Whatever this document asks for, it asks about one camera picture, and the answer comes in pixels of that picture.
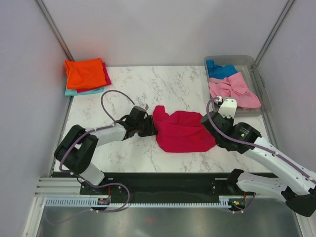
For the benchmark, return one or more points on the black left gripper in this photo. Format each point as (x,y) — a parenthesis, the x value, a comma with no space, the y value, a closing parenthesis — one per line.
(151,130)

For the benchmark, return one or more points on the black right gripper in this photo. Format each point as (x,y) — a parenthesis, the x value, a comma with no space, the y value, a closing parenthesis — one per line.
(230,120)

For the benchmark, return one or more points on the magenta red t shirt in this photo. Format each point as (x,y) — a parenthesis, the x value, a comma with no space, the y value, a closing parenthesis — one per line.
(181,132)

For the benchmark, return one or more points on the light pink t shirt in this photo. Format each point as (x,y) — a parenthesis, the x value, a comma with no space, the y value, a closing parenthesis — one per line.
(234,86)

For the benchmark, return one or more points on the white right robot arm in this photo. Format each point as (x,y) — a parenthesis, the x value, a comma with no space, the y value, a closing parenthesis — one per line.
(293,184)

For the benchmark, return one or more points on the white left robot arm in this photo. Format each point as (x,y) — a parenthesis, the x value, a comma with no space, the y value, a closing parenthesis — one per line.
(76,150)

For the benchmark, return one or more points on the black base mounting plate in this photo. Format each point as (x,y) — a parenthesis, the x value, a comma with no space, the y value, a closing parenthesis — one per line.
(165,188)

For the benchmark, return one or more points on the folded magenta t shirt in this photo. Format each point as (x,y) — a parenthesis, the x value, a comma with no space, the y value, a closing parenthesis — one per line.
(107,81)

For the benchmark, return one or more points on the blue t shirt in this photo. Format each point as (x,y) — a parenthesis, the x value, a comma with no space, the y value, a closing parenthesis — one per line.
(219,72)

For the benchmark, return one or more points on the folded orange t shirt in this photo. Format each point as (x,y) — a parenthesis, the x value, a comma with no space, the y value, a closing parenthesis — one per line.
(84,74)

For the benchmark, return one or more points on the folded teal t shirt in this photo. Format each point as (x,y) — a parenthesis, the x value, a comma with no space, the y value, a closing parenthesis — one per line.
(73,92)

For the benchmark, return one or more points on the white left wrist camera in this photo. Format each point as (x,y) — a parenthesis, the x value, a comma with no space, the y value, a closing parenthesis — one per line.
(143,107)

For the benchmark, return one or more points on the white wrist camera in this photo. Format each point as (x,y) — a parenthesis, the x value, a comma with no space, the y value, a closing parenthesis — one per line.
(227,107)
(143,107)

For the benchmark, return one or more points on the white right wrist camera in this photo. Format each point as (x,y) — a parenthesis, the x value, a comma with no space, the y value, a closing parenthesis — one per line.
(227,107)

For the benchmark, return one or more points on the aluminium frame rail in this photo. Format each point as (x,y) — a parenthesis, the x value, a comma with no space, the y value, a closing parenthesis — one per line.
(62,186)

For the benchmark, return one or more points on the white slotted cable duct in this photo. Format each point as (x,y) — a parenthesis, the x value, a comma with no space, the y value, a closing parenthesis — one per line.
(94,202)

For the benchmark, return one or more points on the left aluminium corner post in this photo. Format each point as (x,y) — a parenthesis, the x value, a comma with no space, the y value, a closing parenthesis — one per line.
(53,28)

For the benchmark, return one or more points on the aluminium corner post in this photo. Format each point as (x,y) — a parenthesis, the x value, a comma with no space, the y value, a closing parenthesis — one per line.
(53,28)
(274,30)

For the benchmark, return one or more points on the right aluminium corner post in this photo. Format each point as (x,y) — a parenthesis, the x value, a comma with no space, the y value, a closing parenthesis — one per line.
(274,30)

